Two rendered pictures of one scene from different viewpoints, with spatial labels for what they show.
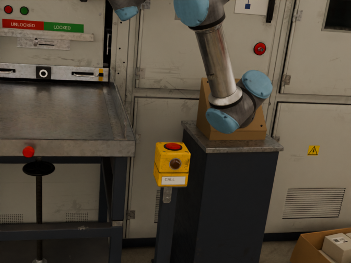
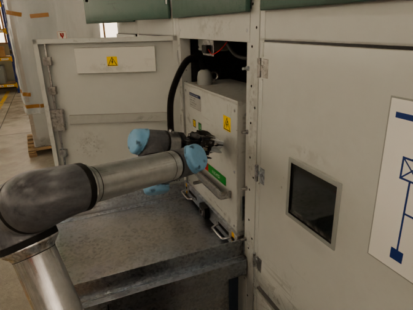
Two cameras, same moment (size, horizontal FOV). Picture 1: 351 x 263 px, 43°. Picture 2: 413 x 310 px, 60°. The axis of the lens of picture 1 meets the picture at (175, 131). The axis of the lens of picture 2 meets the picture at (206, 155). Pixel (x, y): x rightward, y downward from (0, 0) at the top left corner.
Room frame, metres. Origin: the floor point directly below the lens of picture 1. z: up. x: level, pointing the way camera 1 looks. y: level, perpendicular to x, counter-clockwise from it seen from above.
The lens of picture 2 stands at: (1.63, -0.73, 1.62)
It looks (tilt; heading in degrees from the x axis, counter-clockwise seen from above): 20 degrees down; 81
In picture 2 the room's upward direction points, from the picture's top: 1 degrees counter-clockwise
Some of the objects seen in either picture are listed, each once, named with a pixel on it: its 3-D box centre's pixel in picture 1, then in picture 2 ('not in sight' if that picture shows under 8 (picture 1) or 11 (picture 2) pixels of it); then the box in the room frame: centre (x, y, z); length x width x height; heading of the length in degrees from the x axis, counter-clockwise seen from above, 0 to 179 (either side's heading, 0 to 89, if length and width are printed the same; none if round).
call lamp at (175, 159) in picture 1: (175, 164); not in sight; (1.06, -0.01, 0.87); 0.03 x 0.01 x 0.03; 104
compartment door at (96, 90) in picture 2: not in sight; (117, 119); (1.48, 0.97, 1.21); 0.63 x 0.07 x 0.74; 173
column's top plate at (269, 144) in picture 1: (229, 134); not in sight; (1.71, -0.22, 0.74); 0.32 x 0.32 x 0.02; 18
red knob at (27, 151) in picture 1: (28, 150); not in sight; (1.17, 0.41, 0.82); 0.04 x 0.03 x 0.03; 14
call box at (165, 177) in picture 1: (171, 164); not in sight; (1.10, 0.00, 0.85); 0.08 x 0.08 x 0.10; 14
